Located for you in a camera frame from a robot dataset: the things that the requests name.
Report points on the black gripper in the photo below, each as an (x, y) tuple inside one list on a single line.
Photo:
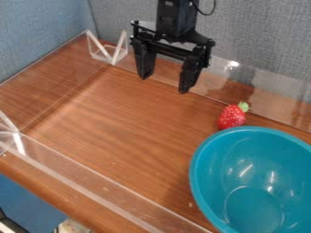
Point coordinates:
[(191, 48)]

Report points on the blue plastic bowl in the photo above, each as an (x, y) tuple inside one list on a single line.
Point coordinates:
[(250, 179)]

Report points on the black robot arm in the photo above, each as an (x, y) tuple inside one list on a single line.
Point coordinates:
[(176, 17)]

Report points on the red toy strawberry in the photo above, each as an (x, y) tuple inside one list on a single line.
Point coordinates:
[(232, 116)]

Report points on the clear acrylic front barrier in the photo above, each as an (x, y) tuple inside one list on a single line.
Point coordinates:
[(99, 188)]

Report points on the clear acrylic barrier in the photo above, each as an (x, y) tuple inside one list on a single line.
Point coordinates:
[(68, 62), (99, 188), (278, 97)]

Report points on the clear acrylic back barrier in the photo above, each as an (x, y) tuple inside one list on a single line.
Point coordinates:
[(278, 97)]

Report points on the clear acrylic left barrier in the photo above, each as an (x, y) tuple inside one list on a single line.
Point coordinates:
[(68, 62)]

